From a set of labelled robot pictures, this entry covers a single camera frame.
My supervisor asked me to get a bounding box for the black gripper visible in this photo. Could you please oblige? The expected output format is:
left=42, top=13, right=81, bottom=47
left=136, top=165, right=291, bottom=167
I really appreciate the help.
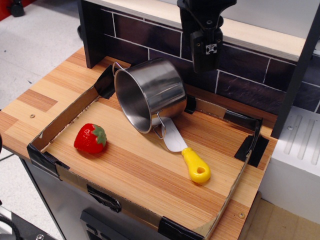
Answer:
left=177, top=0, right=237, bottom=73

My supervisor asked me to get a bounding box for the stainless steel pot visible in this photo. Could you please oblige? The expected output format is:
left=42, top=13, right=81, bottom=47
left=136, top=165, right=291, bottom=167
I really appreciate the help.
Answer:
left=112, top=58, right=187, bottom=139

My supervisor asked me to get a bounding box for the cardboard fence with black tape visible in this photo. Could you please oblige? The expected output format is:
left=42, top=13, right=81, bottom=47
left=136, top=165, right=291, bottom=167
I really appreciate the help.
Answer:
left=27, top=65, right=272, bottom=240

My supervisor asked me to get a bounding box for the light wood shelf board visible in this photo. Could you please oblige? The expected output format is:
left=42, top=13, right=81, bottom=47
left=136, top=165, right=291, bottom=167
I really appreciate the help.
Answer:
left=89, top=0, right=306, bottom=62

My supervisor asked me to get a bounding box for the black shelf side panel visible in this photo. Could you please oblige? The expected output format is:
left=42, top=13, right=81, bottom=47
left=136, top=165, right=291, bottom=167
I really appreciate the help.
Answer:
left=77, top=0, right=106, bottom=69

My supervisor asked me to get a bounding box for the white grooved sink drainboard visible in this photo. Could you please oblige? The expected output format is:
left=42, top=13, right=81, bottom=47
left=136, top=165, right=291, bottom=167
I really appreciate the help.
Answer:
left=272, top=106, right=320, bottom=176

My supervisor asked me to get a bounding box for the red toy strawberry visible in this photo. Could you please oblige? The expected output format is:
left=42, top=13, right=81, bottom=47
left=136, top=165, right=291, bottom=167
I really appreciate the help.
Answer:
left=73, top=123, right=107, bottom=154

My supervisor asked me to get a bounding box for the yellow handled toy knife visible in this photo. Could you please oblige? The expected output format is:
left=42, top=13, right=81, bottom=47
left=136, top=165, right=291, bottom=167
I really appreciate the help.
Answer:
left=161, top=117, right=211, bottom=184

